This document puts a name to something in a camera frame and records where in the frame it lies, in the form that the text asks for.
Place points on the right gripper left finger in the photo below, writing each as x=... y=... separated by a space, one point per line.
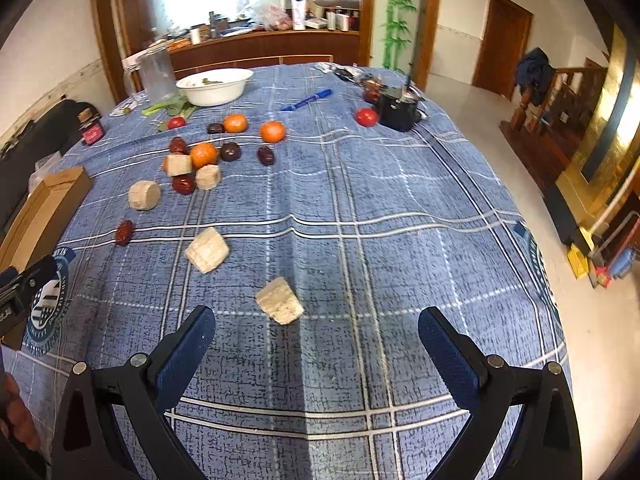
x=87 y=441

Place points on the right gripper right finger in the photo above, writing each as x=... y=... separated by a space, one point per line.
x=544 y=443

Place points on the beige cube small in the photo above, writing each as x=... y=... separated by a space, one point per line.
x=208 y=177

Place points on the person's left hand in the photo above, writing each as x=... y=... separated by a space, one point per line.
x=23 y=427

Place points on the brown cardboard box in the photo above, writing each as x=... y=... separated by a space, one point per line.
x=36 y=230

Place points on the clear plastic bag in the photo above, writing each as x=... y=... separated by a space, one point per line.
x=43 y=167

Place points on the black sofa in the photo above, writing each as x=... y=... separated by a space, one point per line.
x=56 y=131

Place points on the dark jar pink label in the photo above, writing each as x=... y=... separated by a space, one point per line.
x=91 y=129

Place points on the large red jujube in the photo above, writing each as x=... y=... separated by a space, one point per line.
x=178 y=146

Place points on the red tomato near greens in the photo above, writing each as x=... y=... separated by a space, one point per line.
x=176 y=122

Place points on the green leafy vegetable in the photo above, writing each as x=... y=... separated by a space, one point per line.
x=176 y=106

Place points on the clear plastic pitcher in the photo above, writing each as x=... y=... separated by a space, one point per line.
x=153 y=65

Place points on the dark round plum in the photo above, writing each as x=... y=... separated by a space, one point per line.
x=230 y=151

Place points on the white bowl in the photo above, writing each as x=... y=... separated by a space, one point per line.
x=214 y=87

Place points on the blue plaid tablecloth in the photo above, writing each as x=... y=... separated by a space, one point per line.
x=369 y=226

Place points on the blue marker pen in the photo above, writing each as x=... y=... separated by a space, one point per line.
x=309 y=99

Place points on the black mug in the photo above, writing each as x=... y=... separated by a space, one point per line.
x=400 y=109

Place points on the dark jacket on railing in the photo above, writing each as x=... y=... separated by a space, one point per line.
x=534 y=72

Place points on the red tomato near mug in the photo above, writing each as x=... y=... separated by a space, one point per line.
x=366 y=117

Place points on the white lotion bottle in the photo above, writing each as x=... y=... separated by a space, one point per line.
x=299 y=14

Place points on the wooden sideboard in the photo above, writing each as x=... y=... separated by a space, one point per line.
x=269 y=48

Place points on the brown wooden door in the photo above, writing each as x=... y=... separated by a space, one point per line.
x=504 y=43

